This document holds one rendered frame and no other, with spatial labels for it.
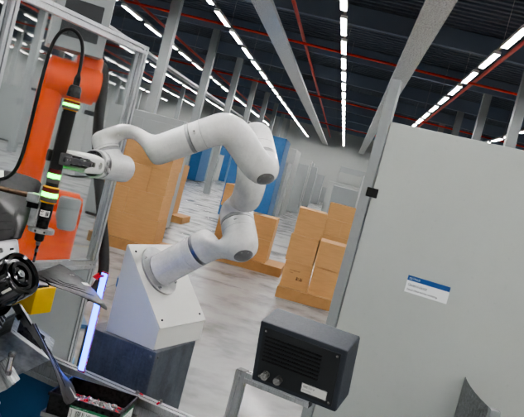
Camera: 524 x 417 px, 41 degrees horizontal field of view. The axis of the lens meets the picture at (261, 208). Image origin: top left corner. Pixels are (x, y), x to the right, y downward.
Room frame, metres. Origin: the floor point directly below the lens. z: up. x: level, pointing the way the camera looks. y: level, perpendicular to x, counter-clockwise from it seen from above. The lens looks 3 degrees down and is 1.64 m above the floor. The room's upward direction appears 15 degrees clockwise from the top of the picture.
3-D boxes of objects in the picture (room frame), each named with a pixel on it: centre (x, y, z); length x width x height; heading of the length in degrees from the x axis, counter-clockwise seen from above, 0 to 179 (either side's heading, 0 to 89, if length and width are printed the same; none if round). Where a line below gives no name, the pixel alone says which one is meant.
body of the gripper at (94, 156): (1.98, 0.52, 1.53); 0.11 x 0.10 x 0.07; 158
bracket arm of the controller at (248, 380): (1.97, -0.16, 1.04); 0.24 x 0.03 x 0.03; 67
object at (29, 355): (1.94, 0.57, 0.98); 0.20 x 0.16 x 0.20; 67
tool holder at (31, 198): (1.88, 0.57, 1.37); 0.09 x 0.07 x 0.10; 102
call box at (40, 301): (2.33, 0.70, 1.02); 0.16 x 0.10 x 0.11; 67
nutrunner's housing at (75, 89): (1.88, 0.56, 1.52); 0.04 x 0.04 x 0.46
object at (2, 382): (1.85, 0.58, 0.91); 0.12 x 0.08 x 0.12; 67
